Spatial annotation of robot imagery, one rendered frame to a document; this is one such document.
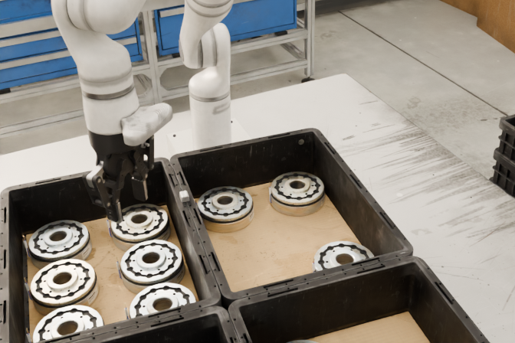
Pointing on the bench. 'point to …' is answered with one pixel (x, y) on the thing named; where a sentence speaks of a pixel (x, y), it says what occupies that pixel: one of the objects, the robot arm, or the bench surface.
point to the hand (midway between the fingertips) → (127, 202)
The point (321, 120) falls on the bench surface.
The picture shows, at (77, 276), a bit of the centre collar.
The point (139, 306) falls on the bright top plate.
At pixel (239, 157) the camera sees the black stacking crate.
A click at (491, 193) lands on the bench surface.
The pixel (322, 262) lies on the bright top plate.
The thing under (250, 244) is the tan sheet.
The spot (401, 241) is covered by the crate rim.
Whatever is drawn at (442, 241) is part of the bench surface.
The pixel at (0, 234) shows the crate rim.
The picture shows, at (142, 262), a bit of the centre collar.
